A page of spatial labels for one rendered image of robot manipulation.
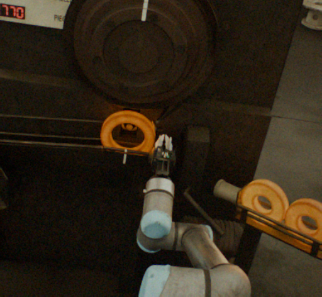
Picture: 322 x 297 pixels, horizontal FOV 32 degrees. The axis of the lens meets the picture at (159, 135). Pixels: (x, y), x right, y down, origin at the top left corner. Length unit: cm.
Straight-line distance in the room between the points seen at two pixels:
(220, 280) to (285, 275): 140
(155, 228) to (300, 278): 111
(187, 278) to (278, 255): 151
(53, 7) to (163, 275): 97
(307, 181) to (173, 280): 210
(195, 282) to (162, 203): 51
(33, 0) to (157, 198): 73
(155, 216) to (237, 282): 47
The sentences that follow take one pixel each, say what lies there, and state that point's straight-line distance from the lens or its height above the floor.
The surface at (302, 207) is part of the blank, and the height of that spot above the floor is 77.
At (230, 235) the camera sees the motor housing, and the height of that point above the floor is 52.
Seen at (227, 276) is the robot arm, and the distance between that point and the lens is 128.
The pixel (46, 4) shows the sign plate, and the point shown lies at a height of 114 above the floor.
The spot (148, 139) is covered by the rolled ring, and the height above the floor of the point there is 76.
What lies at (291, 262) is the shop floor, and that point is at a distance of 272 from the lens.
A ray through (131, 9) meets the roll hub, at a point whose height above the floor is 124.
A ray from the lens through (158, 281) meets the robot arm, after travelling 123.
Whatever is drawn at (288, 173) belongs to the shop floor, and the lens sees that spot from 327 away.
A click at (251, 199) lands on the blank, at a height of 70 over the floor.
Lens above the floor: 182
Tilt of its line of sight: 33 degrees down
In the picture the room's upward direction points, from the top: 10 degrees clockwise
